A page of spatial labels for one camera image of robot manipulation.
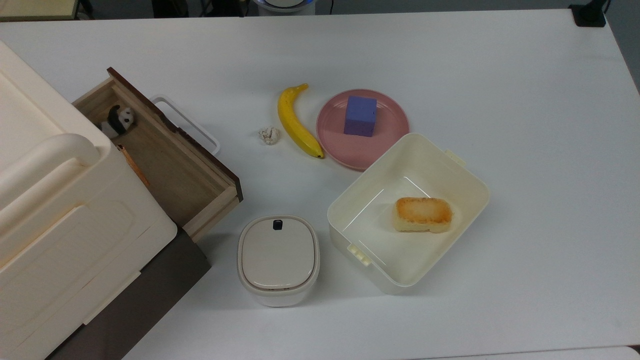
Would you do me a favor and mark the yellow banana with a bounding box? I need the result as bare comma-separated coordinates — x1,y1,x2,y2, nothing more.
277,83,325,160

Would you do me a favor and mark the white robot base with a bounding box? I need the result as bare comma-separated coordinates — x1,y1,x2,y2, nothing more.
251,0,317,16

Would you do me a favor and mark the cream plastic storage box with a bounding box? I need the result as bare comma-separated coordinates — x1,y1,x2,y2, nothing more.
0,40,178,360

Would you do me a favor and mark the beige table corner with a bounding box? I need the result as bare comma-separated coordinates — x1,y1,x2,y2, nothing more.
0,0,81,22

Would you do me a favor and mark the black table clamp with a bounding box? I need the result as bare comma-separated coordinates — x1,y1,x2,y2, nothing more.
569,0,612,28

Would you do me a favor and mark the white lidded trash can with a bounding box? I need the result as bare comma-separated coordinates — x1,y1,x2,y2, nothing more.
237,215,321,308

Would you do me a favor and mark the small panda toy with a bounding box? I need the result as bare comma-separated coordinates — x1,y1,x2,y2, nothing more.
100,104,136,139

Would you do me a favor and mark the cream open plastic bin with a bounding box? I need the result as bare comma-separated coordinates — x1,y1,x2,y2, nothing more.
327,132,491,295

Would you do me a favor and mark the pink round plate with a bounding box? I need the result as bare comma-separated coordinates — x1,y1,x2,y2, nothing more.
316,89,411,172

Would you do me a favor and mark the open wooden drawer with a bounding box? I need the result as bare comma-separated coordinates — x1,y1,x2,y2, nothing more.
72,67,244,243

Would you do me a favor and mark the toasted bread loaf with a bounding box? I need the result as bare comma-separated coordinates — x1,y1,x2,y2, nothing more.
393,196,454,234

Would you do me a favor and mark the blue-purple cube block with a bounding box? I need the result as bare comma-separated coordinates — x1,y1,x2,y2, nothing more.
343,95,378,138

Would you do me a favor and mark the white drawer handle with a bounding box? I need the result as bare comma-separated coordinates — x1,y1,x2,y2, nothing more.
150,94,221,157

